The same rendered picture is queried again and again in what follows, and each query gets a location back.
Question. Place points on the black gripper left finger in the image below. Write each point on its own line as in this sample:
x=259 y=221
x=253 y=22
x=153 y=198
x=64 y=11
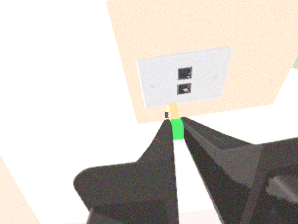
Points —
x=152 y=177

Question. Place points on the beige flat panel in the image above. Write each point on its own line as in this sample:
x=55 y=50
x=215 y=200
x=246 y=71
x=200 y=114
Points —
x=207 y=56

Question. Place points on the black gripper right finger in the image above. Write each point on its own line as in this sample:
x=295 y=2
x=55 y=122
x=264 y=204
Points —
x=233 y=170

